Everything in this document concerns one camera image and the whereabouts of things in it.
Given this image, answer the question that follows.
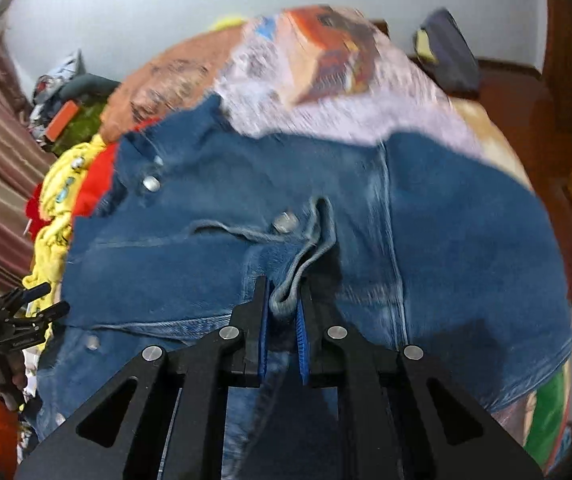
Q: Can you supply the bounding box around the blue denim jacket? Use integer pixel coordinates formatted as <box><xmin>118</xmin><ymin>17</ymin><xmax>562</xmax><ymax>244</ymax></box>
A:
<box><xmin>36</xmin><ymin>96</ymin><xmax>572</xmax><ymax>479</ymax></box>

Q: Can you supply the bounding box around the left hand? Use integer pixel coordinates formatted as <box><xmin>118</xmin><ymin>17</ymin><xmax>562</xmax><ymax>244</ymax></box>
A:
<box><xmin>0</xmin><ymin>352</ymin><xmax>28</xmax><ymax>412</ymax></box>

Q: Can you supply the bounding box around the yellow cartoon print garment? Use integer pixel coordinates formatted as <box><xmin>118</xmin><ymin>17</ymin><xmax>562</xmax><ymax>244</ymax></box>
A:
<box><xmin>22</xmin><ymin>133</ymin><xmax>107</xmax><ymax>318</ymax></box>

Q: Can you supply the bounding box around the red garment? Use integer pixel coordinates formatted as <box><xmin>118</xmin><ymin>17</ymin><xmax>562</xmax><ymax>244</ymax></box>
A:
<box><xmin>24</xmin><ymin>116</ymin><xmax>162</xmax><ymax>241</ymax></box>

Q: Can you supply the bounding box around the orange box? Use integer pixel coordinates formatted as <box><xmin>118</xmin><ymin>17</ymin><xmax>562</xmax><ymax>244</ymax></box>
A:
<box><xmin>44</xmin><ymin>100</ymin><xmax>80</xmax><ymax>142</ymax></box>

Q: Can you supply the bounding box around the brown wooden door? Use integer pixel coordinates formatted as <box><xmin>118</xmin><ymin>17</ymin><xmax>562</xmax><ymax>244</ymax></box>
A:
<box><xmin>479</xmin><ymin>0</ymin><xmax>572</xmax><ymax>278</ymax></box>

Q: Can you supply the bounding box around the newspaper print bed sheet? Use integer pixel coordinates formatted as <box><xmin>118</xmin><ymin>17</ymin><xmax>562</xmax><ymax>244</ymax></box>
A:
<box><xmin>100</xmin><ymin>6</ymin><xmax>571</xmax><ymax>467</ymax></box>

